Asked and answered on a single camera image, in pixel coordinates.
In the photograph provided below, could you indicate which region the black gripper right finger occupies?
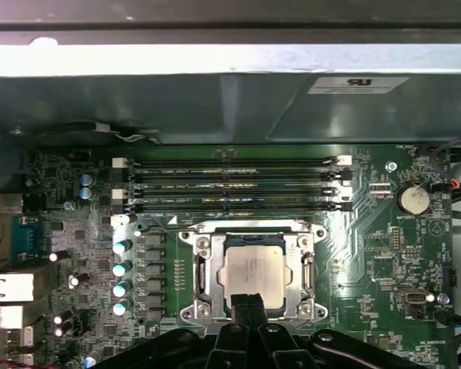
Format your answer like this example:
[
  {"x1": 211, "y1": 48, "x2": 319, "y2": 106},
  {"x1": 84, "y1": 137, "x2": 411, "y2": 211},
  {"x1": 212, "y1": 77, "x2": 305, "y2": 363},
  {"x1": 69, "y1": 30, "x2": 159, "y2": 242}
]
[{"x1": 250, "y1": 293, "x2": 422, "y2": 369}]

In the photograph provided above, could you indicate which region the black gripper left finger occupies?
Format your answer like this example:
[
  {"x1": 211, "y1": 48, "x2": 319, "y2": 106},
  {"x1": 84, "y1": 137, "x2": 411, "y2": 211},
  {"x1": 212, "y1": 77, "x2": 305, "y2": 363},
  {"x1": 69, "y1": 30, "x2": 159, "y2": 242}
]
[{"x1": 111, "y1": 294, "x2": 254, "y2": 369}]

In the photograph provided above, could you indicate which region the silver CPU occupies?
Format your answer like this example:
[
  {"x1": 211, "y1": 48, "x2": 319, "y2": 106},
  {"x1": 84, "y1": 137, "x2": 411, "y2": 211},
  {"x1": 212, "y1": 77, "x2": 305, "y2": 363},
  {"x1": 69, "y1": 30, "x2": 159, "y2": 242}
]
[{"x1": 214, "y1": 244, "x2": 295, "y2": 311}]

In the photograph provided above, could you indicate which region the thin metal locking lever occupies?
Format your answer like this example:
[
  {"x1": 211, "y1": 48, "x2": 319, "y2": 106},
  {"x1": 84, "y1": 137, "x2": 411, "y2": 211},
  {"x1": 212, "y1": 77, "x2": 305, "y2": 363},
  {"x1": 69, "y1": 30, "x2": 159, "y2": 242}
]
[{"x1": 136, "y1": 224, "x2": 203, "y2": 236}]

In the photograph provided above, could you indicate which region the CPU socket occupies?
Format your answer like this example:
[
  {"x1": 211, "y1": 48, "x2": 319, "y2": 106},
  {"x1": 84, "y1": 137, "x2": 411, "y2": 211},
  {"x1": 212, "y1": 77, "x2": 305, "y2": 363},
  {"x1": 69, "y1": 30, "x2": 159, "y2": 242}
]
[{"x1": 178, "y1": 221, "x2": 330, "y2": 322}]

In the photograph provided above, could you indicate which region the green motherboard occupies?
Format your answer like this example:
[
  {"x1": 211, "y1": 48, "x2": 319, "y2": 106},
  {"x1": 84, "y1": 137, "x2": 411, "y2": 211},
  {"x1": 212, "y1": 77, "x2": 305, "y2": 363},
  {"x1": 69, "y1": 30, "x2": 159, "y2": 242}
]
[{"x1": 0, "y1": 141, "x2": 458, "y2": 369}]

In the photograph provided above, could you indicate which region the silver internal USB port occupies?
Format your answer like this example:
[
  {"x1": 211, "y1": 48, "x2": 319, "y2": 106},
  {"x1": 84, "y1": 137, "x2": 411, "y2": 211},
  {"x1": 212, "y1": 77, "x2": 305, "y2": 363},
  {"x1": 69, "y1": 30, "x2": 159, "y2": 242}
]
[{"x1": 394, "y1": 286, "x2": 436, "y2": 313}]

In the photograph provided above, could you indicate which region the round coin battery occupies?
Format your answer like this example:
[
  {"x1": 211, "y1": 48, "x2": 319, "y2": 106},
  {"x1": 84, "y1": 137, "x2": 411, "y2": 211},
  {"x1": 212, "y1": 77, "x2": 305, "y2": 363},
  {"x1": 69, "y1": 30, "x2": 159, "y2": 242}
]
[{"x1": 395, "y1": 182, "x2": 432, "y2": 216}]

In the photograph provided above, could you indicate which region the blue serial port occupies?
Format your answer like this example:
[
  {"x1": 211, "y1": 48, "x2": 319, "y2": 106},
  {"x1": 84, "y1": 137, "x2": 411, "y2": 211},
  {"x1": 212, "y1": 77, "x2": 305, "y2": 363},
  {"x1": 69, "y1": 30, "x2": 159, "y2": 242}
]
[{"x1": 10, "y1": 215, "x2": 44, "y2": 264}]

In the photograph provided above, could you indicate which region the black silver PC case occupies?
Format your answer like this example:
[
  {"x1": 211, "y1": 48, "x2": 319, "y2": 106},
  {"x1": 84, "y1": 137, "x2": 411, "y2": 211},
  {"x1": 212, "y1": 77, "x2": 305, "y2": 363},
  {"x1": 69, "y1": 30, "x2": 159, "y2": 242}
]
[{"x1": 0, "y1": 0, "x2": 461, "y2": 369}]

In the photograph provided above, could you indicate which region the black white fan wire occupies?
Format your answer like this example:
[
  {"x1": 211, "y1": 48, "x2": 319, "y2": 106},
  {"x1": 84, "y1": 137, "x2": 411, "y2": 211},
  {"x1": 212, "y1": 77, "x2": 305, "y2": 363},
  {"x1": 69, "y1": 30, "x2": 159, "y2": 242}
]
[{"x1": 21, "y1": 119, "x2": 161, "y2": 145}]

